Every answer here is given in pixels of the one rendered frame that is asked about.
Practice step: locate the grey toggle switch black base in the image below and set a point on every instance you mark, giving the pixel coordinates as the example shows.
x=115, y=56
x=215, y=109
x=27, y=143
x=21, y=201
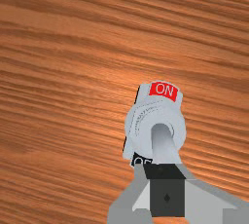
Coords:
x=152, y=117

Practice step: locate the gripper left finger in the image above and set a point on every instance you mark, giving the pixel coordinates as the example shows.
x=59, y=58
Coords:
x=155, y=195

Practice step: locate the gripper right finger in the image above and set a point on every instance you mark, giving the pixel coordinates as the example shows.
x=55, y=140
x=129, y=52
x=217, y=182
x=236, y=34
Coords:
x=201, y=202

